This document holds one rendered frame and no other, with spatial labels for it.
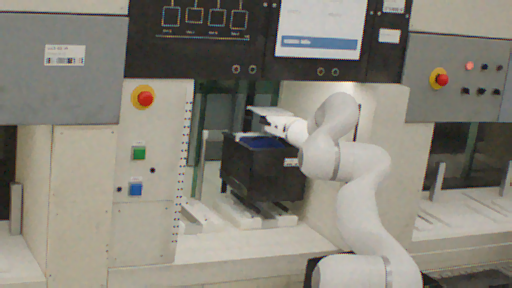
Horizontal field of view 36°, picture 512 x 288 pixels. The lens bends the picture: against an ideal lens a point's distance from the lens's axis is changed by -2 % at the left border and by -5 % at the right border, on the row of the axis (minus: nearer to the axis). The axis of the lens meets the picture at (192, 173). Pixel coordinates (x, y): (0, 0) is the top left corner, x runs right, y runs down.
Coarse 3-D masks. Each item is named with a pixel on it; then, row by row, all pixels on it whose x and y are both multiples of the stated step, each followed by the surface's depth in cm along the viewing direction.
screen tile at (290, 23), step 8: (288, 0) 218; (296, 0) 219; (304, 0) 220; (312, 0) 221; (312, 8) 221; (320, 8) 222; (288, 16) 219; (296, 16) 220; (304, 16) 221; (312, 16) 222; (320, 16) 223; (288, 24) 220; (296, 24) 221; (304, 24) 222; (312, 24) 223; (320, 24) 224
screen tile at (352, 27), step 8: (328, 0) 223; (336, 0) 224; (344, 0) 225; (352, 0) 226; (328, 8) 223; (336, 8) 225; (344, 8) 226; (352, 8) 227; (360, 8) 228; (352, 16) 227; (360, 16) 229; (328, 24) 225; (336, 24) 226; (344, 24) 227; (352, 24) 228; (360, 24) 229; (328, 32) 226; (336, 32) 227; (344, 32) 228; (352, 32) 229
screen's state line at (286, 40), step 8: (280, 40) 221; (288, 40) 222; (296, 40) 223; (304, 40) 224; (312, 40) 225; (320, 40) 226; (328, 40) 227; (336, 40) 228; (344, 40) 229; (352, 40) 230; (312, 48) 226; (320, 48) 227; (328, 48) 228; (336, 48) 229; (344, 48) 230; (352, 48) 231
